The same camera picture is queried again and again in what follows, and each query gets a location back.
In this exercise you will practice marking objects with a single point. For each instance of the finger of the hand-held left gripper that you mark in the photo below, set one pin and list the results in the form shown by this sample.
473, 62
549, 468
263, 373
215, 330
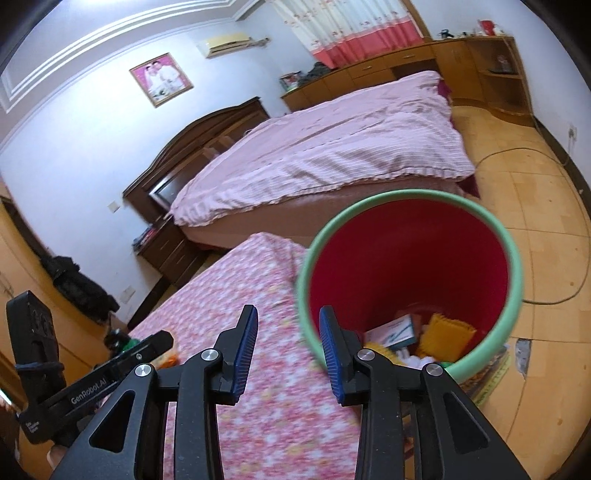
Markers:
150, 346

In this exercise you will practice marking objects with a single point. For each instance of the red bin with green rim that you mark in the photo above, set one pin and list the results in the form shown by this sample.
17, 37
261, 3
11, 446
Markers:
406, 258

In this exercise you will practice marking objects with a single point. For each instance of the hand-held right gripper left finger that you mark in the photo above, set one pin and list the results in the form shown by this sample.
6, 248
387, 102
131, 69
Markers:
244, 360

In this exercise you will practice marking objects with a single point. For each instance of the dark hanging coat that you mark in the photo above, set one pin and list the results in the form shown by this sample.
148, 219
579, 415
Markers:
78, 281

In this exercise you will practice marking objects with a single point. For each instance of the white and red curtain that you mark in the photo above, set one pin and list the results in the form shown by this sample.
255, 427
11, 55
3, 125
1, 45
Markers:
351, 32

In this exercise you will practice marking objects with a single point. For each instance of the stack of books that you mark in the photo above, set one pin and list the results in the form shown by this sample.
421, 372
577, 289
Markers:
145, 235

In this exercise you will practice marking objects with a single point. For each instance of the framed wall picture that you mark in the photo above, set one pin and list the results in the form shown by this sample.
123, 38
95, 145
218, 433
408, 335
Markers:
161, 78

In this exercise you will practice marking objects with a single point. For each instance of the dark wooden nightstand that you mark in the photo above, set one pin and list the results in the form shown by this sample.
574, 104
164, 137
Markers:
171, 249

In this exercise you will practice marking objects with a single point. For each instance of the small items on cabinet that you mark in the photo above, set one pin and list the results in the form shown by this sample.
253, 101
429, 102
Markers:
485, 27

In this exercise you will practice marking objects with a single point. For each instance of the pink floral tablecloth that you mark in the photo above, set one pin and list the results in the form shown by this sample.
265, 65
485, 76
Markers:
231, 286

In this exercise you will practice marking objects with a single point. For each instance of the long wooden cabinet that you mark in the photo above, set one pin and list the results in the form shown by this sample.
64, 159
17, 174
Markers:
461, 55

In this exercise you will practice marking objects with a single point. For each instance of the books on cabinet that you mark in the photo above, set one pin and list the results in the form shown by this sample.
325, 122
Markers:
291, 81

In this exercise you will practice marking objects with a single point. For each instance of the white cloth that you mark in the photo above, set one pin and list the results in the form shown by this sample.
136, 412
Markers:
422, 362

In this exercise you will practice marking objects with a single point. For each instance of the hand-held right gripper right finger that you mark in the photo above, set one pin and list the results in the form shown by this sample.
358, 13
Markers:
332, 360

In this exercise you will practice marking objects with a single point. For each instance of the low wall socket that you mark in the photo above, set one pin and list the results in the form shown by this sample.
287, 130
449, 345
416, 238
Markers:
128, 293

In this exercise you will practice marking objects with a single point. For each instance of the wooden wardrobe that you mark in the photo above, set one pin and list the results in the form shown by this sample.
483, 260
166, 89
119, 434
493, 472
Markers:
18, 258

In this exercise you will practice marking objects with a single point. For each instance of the colourful floor mat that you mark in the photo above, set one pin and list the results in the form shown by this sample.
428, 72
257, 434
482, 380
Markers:
489, 378

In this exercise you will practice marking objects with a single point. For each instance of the small yellow foam net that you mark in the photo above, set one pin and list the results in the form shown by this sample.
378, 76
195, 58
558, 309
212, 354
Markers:
383, 351

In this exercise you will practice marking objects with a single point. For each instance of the white box with blue label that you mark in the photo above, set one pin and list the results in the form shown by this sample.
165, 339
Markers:
392, 332

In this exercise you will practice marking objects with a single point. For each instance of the wooden bed pink cover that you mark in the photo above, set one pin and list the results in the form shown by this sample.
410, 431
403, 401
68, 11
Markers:
323, 147

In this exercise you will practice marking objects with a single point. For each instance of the large yellow foam net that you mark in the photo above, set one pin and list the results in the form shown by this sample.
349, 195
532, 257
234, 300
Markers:
445, 334

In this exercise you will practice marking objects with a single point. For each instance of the wall air conditioner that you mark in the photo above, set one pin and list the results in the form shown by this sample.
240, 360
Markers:
226, 44

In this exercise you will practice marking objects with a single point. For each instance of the dark clothes pile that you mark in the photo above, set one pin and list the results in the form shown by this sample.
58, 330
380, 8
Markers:
316, 74

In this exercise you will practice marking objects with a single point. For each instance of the wall light switch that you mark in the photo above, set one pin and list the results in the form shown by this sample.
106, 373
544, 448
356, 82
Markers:
114, 206

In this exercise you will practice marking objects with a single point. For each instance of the dark wooden bed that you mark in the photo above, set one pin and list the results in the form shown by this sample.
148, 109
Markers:
194, 134

